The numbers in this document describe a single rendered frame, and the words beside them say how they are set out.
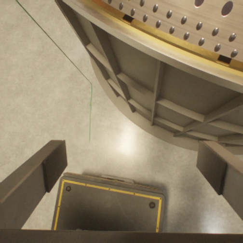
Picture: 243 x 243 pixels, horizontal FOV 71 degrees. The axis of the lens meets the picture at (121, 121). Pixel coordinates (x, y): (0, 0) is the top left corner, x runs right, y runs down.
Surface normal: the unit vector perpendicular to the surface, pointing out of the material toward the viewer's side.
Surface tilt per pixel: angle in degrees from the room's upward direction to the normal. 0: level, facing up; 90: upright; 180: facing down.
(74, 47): 0
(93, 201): 0
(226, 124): 0
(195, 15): 43
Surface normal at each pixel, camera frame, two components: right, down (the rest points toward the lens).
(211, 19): -0.44, 0.49
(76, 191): -0.16, -0.15
